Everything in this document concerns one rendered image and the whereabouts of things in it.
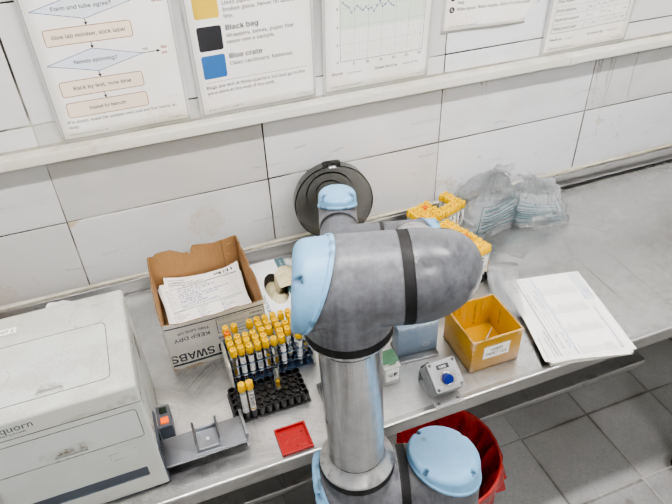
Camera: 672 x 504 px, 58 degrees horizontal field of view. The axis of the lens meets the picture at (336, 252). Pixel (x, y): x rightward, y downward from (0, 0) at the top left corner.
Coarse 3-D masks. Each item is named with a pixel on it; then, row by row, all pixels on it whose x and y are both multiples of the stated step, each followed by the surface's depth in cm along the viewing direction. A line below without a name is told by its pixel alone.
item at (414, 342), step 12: (420, 324) 141; (432, 324) 141; (396, 336) 142; (408, 336) 141; (420, 336) 143; (432, 336) 144; (396, 348) 144; (408, 348) 144; (420, 348) 145; (432, 348) 146; (408, 360) 144
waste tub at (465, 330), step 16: (464, 304) 146; (480, 304) 148; (496, 304) 147; (448, 320) 145; (464, 320) 150; (480, 320) 152; (496, 320) 149; (512, 320) 142; (448, 336) 148; (464, 336) 139; (480, 336) 150; (496, 336) 137; (512, 336) 139; (464, 352) 141; (480, 352) 138; (496, 352) 140; (512, 352) 142; (480, 368) 142
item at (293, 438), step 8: (296, 424) 131; (304, 424) 131; (280, 432) 130; (288, 432) 130; (296, 432) 130; (304, 432) 130; (280, 440) 128; (288, 440) 128; (296, 440) 128; (304, 440) 128; (280, 448) 126; (288, 448) 127; (296, 448) 127; (304, 448) 126
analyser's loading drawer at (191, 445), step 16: (240, 416) 126; (192, 432) 122; (208, 432) 126; (224, 432) 126; (240, 432) 126; (160, 448) 123; (176, 448) 123; (192, 448) 123; (208, 448) 122; (224, 448) 123; (176, 464) 121
